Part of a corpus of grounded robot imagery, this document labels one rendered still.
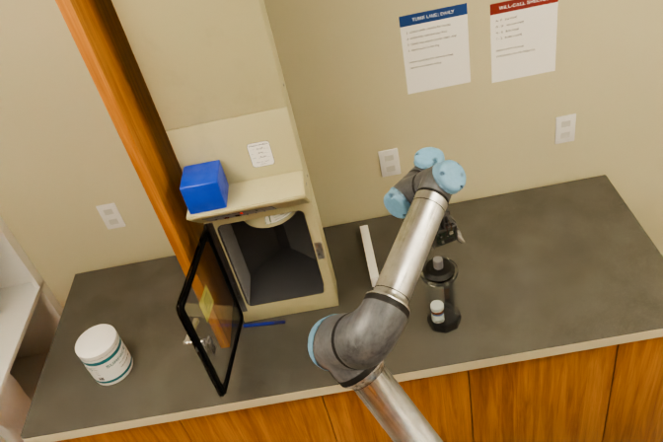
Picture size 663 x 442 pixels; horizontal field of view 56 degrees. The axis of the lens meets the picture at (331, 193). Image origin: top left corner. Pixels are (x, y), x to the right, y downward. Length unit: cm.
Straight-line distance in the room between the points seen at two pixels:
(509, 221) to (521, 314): 42
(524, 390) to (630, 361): 33
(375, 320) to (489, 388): 93
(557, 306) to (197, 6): 135
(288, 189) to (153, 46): 49
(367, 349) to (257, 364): 83
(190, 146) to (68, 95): 62
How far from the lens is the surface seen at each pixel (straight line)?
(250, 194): 169
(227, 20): 152
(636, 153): 259
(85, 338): 216
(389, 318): 124
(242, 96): 161
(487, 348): 196
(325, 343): 132
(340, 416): 212
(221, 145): 169
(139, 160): 163
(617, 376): 224
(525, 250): 222
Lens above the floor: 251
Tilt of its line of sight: 38 degrees down
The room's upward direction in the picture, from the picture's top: 13 degrees counter-clockwise
